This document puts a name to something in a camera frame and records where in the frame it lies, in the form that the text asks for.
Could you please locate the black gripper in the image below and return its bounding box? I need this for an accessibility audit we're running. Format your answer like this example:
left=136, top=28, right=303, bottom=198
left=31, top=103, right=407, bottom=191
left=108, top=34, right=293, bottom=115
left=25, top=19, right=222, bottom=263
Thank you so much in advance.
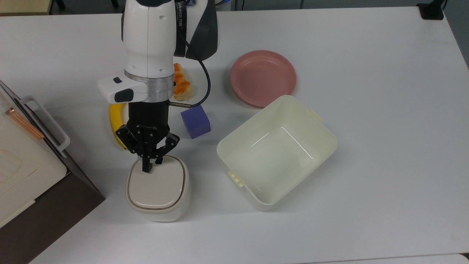
left=115, top=102, right=180, bottom=173

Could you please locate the cream lidded trash can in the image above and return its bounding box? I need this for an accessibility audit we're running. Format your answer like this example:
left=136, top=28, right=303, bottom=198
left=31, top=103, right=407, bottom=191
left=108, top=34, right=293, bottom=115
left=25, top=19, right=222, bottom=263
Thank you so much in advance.
left=125, top=155, right=190, bottom=223

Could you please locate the purple foam cube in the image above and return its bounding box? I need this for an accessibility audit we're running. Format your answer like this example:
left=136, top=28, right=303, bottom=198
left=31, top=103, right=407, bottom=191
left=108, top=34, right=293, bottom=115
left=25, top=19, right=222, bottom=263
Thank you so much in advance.
left=181, top=105, right=211, bottom=139

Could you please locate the yellow toy banana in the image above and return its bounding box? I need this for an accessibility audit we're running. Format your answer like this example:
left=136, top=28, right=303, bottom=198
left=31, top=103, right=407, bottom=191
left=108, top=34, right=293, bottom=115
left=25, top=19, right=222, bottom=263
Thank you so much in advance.
left=108, top=103, right=129, bottom=151

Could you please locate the toy bread with orange topping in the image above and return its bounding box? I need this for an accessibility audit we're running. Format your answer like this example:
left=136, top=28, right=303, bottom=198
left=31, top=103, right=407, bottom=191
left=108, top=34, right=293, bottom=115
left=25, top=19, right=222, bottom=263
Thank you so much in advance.
left=173, top=63, right=194, bottom=102

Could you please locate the cream rectangular plastic tub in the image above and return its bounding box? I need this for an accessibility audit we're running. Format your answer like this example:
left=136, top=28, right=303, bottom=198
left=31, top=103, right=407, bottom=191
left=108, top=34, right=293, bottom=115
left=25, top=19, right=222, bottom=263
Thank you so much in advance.
left=216, top=95, right=338, bottom=212

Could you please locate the pink plate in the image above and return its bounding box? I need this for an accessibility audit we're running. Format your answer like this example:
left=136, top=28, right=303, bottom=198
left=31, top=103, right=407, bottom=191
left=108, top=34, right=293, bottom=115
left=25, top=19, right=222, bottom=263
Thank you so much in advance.
left=230, top=50, right=297, bottom=109

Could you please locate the orange strip on cream box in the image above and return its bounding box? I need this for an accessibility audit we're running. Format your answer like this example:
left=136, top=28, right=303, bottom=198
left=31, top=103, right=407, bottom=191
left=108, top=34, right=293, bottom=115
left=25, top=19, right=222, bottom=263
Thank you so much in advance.
left=4, top=107, right=45, bottom=141

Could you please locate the light wooden desk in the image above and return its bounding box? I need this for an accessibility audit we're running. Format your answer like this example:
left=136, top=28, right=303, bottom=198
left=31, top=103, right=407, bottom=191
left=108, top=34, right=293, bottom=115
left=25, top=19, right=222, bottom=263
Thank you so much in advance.
left=0, top=0, right=53, bottom=16

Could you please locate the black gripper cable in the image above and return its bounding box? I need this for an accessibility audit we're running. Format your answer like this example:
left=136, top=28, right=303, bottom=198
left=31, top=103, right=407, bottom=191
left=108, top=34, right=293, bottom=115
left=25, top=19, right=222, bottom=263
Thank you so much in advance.
left=168, top=37, right=212, bottom=108

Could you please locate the white drawer handle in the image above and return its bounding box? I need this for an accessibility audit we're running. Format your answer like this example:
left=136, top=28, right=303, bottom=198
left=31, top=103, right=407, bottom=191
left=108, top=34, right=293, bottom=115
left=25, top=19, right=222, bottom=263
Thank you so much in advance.
left=21, top=96, right=71, bottom=159

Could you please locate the cream storage box with handles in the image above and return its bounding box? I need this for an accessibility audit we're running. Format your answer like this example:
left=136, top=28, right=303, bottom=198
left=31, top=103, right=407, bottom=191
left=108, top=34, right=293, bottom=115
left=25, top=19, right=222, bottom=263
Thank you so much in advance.
left=0, top=88, right=67, bottom=228

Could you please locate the black camera stand base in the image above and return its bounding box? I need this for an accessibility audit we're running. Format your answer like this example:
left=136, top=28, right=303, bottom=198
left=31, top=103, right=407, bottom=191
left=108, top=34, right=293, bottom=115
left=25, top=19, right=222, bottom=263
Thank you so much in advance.
left=417, top=0, right=445, bottom=20

